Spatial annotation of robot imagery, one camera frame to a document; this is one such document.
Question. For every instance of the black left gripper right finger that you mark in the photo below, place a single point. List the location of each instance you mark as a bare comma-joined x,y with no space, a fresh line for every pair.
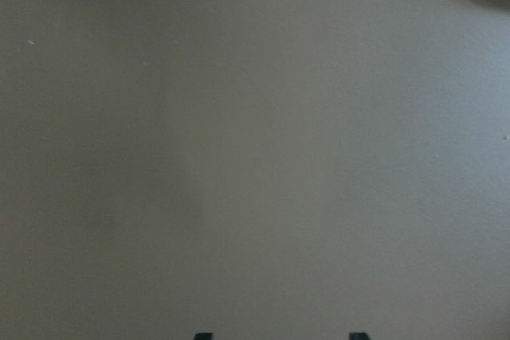
359,336

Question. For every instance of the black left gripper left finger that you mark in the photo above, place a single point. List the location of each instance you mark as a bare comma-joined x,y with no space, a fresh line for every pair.
204,336

